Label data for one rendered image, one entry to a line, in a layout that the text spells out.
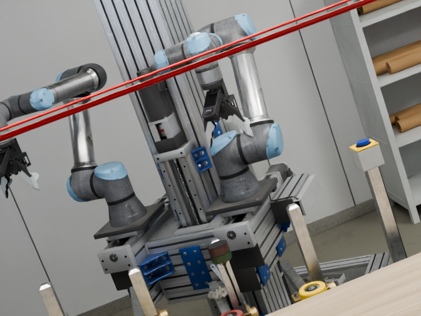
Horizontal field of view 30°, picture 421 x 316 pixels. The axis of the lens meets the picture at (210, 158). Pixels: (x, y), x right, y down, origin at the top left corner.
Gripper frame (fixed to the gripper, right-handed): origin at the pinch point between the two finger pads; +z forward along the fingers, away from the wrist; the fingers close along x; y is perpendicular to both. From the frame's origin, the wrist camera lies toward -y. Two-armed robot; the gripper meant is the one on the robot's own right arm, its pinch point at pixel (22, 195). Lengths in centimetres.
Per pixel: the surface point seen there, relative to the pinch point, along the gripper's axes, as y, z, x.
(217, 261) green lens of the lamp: -34, 24, -83
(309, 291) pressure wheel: -26, 41, -103
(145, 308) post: -41, 31, -59
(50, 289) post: -53, 15, -39
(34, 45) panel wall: 174, -43, 91
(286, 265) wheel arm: 8, 48, -85
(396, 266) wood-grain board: -19, 42, -128
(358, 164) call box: -4, 15, -122
